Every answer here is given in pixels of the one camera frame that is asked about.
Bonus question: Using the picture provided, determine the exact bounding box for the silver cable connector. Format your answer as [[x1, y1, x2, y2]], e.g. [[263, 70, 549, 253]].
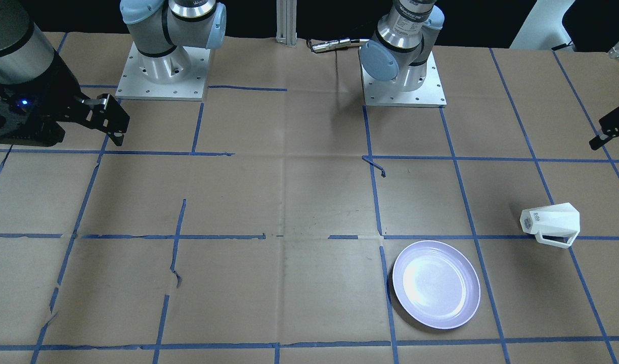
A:
[[306, 38, 370, 54]]

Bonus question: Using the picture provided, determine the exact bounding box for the lavender plate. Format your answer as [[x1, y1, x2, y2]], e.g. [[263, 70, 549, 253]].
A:
[[390, 240, 481, 330]]

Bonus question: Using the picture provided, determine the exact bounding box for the white faceted cup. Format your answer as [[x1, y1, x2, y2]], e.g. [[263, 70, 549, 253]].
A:
[[519, 203, 581, 249]]

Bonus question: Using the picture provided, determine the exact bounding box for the brown paper table cover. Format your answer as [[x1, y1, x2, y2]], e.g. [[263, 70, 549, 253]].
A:
[[0, 38, 619, 363]]

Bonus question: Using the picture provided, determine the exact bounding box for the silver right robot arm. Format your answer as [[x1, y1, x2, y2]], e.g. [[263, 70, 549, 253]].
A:
[[0, 1, 227, 147]]

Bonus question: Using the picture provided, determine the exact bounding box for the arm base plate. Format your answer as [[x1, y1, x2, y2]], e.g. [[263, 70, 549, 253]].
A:
[[115, 44, 214, 102], [361, 53, 448, 108]]

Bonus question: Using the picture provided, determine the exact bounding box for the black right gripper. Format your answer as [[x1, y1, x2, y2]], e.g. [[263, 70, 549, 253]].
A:
[[0, 81, 130, 147]]

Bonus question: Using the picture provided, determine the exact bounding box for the aluminium profile post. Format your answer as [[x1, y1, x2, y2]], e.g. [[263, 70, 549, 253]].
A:
[[275, 0, 297, 48]]

